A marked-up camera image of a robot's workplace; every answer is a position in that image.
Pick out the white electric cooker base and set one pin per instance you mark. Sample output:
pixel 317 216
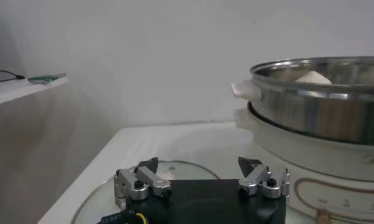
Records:
pixel 311 158

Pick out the glass pot lid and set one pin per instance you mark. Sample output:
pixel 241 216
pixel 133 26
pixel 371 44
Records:
pixel 98 201

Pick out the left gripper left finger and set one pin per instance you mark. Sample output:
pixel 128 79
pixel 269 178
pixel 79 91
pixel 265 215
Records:
pixel 144 182

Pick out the perforated steel steamer basket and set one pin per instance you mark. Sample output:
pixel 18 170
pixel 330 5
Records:
pixel 326 112

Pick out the white side table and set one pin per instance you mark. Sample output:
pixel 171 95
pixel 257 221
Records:
pixel 22 91

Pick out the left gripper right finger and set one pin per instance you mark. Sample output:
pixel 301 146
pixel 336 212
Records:
pixel 259 179

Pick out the green white flat packet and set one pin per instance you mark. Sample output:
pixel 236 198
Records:
pixel 45 79

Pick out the white steamed baozi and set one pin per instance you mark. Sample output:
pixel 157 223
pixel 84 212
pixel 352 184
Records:
pixel 313 78

